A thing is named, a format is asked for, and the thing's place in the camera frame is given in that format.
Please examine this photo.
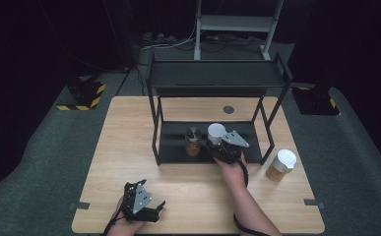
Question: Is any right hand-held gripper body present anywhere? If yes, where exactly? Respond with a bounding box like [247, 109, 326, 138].
[206, 130, 250, 165]

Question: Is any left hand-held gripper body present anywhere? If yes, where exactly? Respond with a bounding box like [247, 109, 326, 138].
[121, 181, 161, 224]

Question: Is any white round lid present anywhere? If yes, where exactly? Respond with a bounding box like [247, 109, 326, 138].
[207, 122, 227, 147]

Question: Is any black metal two-tier rack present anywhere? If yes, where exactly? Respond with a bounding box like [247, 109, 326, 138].
[145, 52, 294, 166]

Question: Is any person's right hand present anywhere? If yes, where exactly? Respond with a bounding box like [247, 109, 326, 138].
[214, 152, 248, 190]

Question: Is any person's left hand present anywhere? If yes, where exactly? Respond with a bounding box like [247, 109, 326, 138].
[106, 198, 147, 236]

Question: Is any white-lidded jar of brown powder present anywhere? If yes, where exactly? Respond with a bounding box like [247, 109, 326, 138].
[265, 148, 298, 183]

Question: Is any grey tape strip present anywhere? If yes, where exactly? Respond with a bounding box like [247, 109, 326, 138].
[69, 201, 91, 210]
[303, 198, 326, 209]

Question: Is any black base with yellow stripes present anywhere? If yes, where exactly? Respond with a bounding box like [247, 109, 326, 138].
[290, 86, 341, 116]
[56, 81, 107, 112]

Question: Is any grey metal stand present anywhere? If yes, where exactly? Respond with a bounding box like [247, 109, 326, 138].
[193, 0, 285, 62]

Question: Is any black wrist strap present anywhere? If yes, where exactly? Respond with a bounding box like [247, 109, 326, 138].
[101, 196, 127, 236]
[231, 159, 273, 236]

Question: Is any bundle of floor cables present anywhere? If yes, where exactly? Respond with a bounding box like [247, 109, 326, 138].
[140, 30, 265, 53]

